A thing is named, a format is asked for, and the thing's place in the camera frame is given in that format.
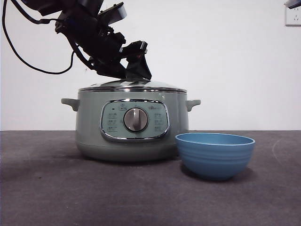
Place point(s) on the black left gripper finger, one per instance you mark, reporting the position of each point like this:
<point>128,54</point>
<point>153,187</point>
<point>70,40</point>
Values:
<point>138,67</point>
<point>110,70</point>

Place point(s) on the glass lid with green knob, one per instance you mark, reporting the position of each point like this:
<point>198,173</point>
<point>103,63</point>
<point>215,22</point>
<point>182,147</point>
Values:
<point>162,86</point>

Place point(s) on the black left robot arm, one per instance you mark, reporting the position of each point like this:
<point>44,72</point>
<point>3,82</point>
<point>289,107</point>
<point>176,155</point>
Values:
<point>89,33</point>

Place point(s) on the pale green electric steamer pot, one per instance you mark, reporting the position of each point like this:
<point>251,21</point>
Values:
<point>91,131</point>

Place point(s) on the blue ribbed bowl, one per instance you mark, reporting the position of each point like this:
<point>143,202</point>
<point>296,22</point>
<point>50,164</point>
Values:
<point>215,160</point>

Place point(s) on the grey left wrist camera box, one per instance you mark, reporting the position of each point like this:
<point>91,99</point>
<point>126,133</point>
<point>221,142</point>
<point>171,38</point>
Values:
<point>117,13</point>

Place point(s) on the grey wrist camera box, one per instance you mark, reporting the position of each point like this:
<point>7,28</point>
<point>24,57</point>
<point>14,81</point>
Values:
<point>117,13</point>
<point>294,4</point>

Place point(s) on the white wall socket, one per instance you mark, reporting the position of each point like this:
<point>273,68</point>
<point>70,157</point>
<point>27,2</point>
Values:
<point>294,18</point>

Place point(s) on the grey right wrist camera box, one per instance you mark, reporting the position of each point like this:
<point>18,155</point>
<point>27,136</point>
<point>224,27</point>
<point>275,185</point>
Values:
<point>294,4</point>

